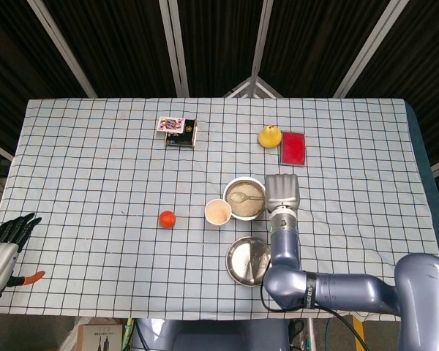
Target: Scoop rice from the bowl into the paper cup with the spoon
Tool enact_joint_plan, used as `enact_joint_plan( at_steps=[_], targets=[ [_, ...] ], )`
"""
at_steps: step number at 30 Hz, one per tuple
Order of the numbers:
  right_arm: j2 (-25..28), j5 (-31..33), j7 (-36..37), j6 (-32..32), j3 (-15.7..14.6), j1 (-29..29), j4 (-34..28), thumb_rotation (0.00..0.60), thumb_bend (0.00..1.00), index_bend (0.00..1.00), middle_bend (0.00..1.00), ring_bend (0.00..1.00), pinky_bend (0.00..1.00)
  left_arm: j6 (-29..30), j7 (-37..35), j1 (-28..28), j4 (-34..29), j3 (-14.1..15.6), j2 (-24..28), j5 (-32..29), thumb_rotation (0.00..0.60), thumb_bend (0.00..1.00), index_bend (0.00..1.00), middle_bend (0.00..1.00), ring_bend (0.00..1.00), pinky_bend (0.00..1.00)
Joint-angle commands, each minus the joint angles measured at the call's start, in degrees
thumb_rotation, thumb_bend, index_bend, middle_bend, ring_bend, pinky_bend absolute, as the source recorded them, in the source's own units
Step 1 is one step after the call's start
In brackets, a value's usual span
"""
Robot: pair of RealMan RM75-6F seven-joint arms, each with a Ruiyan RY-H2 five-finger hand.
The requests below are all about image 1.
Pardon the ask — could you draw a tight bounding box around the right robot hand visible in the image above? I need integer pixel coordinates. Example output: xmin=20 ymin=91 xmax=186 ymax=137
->
xmin=264 ymin=173 xmax=301 ymax=213

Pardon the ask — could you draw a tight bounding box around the metal spoon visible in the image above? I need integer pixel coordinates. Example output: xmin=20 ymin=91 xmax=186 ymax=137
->
xmin=229 ymin=190 xmax=267 ymax=204

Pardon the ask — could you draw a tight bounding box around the white bowl of grain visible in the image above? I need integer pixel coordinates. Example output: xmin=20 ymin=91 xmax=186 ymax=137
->
xmin=222 ymin=176 xmax=268 ymax=222

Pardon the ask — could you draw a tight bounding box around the white paper cup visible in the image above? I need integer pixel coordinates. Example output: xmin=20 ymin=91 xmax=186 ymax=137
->
xmin=204 ymin=198 xmax=232 ymax=227

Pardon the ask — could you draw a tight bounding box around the red stamp pad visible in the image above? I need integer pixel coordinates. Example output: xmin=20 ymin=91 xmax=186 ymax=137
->
xmin=277 ymin=130 xmax=308 ymax=168

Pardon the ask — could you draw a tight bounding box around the yellow pear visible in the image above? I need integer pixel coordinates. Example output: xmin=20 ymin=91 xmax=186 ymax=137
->
xmin=257 ymin=124 xmax=283 ymax=148

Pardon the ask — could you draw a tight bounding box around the steel plate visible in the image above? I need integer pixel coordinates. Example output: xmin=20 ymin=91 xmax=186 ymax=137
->
xmin=225 ymin=236 xmax=272 ymax=287

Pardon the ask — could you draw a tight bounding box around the playing card deck box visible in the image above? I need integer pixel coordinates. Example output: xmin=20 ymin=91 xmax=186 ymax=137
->
xmin=163 ymin=118 xmax=198 ymax=148

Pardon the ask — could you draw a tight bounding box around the orange fruit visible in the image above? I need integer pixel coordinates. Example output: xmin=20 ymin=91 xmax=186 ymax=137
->
xmin=158 ymin=210 xmax=177 ymax=229

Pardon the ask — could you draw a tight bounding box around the cardboard box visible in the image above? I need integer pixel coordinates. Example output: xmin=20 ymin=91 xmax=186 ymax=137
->
xmin=76 ymin=323 xmax=124 ymax=351

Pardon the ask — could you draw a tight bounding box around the queen playing card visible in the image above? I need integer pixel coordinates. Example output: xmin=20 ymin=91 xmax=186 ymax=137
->
xmin=155 ymin=116 xmax=186 ymax=134

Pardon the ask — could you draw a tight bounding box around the checkered tablecloth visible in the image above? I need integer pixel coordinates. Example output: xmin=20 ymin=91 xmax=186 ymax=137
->
xmin=0 ymin=97 xmax=439 ymax=322

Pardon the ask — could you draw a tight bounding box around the dark blue under cloth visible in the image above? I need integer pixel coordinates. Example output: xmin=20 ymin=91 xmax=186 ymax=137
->
xmin=403 ymin=100 xmax=439 ymax=257

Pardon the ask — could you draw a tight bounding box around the blue-grey robot torso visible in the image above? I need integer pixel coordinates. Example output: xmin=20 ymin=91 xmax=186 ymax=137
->
xmin=131 ymin=317 xmax=292 ymax=351

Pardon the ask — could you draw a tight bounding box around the white triangular frame brace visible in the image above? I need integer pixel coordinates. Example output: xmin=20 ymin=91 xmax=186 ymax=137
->
xmin=222 ymin=75 xmax=283 ymax=98

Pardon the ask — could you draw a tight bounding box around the white aluminium frame post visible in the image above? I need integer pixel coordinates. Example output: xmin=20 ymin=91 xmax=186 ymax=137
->
xmin=158 ymin=0 xmax=190 ymax=98
xmin=251 ymin=0 xmax=275 ymax=97
xmin=332 ymin=0 xmax=407 ymax=99
xmin=26 ymin=0 xmax=98 ymax=99

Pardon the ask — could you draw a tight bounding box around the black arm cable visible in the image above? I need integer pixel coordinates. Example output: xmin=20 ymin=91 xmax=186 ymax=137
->
xmin=261 ymin=287 xmax=370 ymax=351

